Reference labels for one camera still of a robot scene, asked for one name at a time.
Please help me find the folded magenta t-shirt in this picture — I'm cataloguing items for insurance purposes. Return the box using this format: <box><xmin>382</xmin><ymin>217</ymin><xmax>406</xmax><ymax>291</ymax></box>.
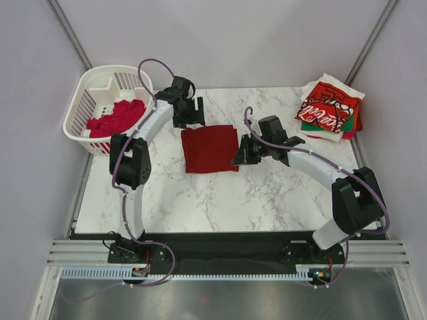
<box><xmin>342</xmin><ymin>130</ymin><xmax>356</xmax><ymax>141</ymax></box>

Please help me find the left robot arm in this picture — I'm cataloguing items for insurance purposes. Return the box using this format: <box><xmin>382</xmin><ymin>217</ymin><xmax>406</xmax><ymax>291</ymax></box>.
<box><xmin>108</xmin><ymin>76</ymin><xmax>205</xmax><ymax>263</ymax></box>

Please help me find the folded orange t-shirt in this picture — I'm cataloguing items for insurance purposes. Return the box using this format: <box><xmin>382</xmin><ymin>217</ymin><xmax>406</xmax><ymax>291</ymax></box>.
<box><xmin>353</xmin><ymin>106</ymin><xmax>363</xmax><ymax>132</ymax></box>

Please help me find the right aluminium frame post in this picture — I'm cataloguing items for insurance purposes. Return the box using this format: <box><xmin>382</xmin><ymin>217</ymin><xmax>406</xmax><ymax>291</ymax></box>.
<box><xmin>344</xmin><ymin>0</ymin><xmax>400</xmax><ymax>86</ymax></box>

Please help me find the folded white t-shirt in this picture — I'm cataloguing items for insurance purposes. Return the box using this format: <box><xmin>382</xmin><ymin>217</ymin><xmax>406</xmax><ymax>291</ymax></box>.
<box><xmin>295</xmin><ymin>73</ymin><xmax>365</xmax><ymax>142</ymax></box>

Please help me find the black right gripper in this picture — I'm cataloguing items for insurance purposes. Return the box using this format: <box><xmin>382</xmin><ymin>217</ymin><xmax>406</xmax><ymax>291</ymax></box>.
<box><xmin>232</xmin><ymin>134</ymin><xmax>272</xmax><ymax>166</ymax></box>

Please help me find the left aluminium frame post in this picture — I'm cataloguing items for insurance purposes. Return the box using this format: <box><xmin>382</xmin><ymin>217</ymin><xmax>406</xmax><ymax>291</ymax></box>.
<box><xmin>46</xmin><ymin>0</ymin><xmax>93</xmax><ymax>71</ymax></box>

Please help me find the folded green t-shirt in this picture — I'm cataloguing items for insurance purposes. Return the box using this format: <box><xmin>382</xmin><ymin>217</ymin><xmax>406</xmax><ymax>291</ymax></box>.
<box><xmin>301</xmin><ymin>117</ymin><xmax>354</xmax><ymax>133</ymax></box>

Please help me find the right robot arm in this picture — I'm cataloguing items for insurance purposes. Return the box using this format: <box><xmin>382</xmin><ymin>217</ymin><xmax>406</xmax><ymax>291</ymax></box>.
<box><xmin>231</xmin><ymin>116</ymin><xmax>390</xmax><ymax>263</ymax></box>

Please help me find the white slotted cable duct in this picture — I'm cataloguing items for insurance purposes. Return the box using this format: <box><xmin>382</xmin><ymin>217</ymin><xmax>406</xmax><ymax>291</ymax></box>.
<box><xmin>60</xmin><ymin>265</ymin><xmax>332</xmax><ymax>281</ymax></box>

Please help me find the bright red shirt in basket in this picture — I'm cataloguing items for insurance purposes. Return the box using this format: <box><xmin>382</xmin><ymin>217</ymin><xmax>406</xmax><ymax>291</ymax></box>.
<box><xmin>87</xmin><ymin>99</ymin><xmax>146</xmax><ymax>139</ymax></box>

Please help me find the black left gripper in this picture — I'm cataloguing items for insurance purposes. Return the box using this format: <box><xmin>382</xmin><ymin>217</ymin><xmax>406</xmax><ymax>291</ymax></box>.
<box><xmin>173</xmin><ymin>98</ymin><xmax>204</xmax><ymax>131</ymax></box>

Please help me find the aluminium frame post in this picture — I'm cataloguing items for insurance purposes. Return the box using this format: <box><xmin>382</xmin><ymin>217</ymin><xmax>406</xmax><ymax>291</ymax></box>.
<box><xmin>46</xmin><ymin>0</ymin><xmax>93</xmax><ymax>71</ymax></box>
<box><xmin>344</xmin><ymin>0</ymin><xmax>400</xmax><ymax>86</ymax></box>

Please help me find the dark red t-shirt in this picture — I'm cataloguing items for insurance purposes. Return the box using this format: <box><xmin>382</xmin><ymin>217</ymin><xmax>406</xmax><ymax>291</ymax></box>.
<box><xmin>181</xmin><ymin>125</ymin><xmax>239</xmax><ymax>174</ymax></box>

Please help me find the folded coca-cola t-shirt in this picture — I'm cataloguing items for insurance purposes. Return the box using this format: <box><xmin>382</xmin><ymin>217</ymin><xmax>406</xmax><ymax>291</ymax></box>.
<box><xmin>295</xmin><ymin>81</ymin><xmax>364</xmax><ymax>124</ymax></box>

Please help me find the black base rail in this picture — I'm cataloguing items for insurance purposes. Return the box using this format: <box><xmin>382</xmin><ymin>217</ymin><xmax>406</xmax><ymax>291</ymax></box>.
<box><xmin>71</xmin><ymin>231</ymin><xmax>344</xmax><ymax>275</ymax></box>

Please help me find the white plastic laundry basket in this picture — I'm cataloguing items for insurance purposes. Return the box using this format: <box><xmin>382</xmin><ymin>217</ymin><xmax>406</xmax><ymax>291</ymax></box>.
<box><xmin>63</xmin><ymin>65</ymin><xmax>153</xmax><ymax>155</ymax></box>

